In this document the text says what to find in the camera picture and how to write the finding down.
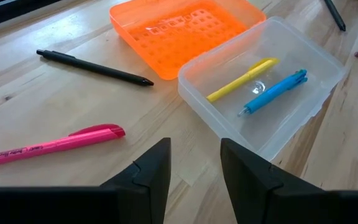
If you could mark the clear supply box orange lid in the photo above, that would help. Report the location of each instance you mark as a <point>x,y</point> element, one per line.
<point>172,40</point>

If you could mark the blue pen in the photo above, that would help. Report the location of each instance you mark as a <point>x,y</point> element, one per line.
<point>272,93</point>

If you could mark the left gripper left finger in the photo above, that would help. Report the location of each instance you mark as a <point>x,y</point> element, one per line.
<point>73,207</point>

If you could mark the black pen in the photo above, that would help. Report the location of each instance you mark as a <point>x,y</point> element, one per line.
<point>335,15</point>
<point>95,68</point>

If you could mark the yellow pen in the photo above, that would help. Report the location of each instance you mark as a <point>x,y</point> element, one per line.
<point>244,79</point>

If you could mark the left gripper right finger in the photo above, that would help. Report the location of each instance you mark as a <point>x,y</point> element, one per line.
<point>291,205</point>

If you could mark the pink highlighter pen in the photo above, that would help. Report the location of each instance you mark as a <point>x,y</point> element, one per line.
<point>57,144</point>

